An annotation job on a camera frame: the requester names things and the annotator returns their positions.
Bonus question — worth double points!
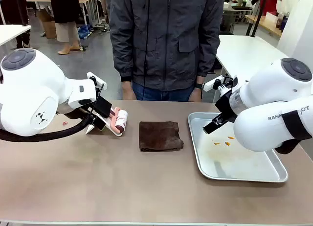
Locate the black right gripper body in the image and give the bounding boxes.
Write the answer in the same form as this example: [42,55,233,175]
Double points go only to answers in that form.
[214,90,240,122]

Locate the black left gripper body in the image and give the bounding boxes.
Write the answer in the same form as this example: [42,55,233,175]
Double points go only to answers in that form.
[91,96,113,119]

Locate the pink white lint roller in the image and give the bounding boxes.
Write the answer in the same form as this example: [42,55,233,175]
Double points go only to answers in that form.
[109,106,129,135]

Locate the brown cloth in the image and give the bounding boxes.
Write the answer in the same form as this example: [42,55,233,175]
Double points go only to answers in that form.
[138,121,185,153]

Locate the person's right forearm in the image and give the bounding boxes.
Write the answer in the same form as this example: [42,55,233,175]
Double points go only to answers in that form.
[109,27,134,83]

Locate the person's left forearm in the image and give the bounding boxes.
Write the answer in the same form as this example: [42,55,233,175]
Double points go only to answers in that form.
[195,27,222,78]

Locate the person's right hand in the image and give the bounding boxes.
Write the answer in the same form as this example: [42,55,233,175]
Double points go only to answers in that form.
[121,81,137,101]

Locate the person's left hand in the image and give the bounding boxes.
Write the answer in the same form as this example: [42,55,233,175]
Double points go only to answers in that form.
[188,88,202,102]

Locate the white folded stand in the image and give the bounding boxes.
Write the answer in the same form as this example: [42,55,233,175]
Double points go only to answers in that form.
[85,113,123,137]

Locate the silver metal tray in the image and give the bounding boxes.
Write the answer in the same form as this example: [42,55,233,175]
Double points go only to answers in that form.
[187,112,289,183]

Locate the large white table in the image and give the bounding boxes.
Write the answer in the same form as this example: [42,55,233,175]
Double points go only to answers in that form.
[216,34,291,103]

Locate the blue jeans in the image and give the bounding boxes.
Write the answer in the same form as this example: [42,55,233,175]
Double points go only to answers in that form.
[132,81,196,102]

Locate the blue plastic bag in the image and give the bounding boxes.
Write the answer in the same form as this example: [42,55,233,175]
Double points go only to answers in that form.
[77,24,92,40]

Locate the grey zip jacket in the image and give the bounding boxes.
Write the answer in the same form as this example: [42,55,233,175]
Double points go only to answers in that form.
[109,0,225,91]

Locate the wooden workbench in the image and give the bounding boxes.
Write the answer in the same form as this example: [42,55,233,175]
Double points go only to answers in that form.
[245,14,283,38]

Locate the black tripod pole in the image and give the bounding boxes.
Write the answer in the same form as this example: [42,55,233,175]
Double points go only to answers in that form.
[246,0,268,37]

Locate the bystander in beige skirt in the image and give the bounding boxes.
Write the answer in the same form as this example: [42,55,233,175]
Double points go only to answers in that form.
[50,0,83,55]

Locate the brown cardboard box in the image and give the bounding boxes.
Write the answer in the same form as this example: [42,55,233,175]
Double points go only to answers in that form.
[36,9,58,40]

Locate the white box on workbench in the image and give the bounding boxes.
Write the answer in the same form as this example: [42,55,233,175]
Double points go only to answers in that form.
[266,11,279,22]

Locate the small white table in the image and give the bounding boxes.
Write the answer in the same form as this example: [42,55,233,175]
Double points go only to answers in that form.
[0,24,32,47]

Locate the thin black stand pole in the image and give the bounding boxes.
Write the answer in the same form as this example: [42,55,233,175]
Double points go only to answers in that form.
[15,0,28,27]

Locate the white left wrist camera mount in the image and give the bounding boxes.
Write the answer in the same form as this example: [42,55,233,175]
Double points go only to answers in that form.
[87,71,108,91]

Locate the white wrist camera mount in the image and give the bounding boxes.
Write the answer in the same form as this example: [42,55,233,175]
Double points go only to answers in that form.
[87,71,108,91]
[203,75,238,94]

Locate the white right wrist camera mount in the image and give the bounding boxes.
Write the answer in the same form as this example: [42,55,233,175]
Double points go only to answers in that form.
[203,75,238,94]

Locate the thick black cable hose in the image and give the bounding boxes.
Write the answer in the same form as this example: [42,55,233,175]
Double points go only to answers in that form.
[0,108,98,142]

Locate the black strap on arm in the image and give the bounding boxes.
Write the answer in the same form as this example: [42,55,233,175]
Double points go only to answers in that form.
[274,110,313,155]

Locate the thin black hanging cord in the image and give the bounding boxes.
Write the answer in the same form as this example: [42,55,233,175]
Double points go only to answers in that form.
[142,0,151,88]

